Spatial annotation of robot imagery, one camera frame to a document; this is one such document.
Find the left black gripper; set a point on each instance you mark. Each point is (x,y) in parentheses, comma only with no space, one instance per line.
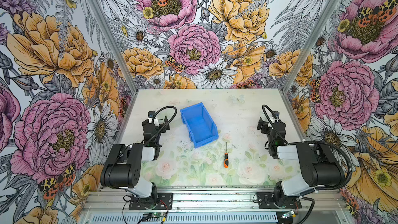
(150,124)

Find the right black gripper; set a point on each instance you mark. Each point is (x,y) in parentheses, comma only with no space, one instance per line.
(266,127)

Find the orange black screwdriver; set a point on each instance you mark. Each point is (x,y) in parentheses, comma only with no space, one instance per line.
(226,157)

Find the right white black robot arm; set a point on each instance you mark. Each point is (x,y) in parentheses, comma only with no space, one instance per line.
(319,169)

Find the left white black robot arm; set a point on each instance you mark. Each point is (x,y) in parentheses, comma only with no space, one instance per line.
(122,169)

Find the blue plastic storage bin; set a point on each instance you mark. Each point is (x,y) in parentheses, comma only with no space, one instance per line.
(202,129)

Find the right green circuit board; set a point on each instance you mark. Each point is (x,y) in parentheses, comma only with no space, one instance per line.
(289,214)

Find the green circuit board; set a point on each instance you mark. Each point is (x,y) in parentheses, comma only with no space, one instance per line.
(289,214)
(154,217)

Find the left green circuit board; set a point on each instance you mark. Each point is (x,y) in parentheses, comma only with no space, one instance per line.
(154,217)

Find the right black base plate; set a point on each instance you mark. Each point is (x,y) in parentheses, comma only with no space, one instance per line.
(268,200)

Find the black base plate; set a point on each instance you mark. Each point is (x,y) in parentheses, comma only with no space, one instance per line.
(268,200)
(163,201)

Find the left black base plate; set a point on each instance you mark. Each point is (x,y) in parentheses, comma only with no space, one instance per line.
(163,201)

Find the aluminium front rail frame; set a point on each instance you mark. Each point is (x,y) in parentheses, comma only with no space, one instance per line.
(206,199)

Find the white slotted cable duct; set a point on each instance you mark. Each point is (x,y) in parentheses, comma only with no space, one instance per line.
(191,218)

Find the left aluminium corner post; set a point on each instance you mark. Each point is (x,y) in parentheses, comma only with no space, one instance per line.
(102,21)

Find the aluminium corner post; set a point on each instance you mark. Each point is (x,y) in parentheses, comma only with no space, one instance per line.
(314,34)
(102,21)

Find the right aluminium corner post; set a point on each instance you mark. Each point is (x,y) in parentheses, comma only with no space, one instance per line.
(314,34)

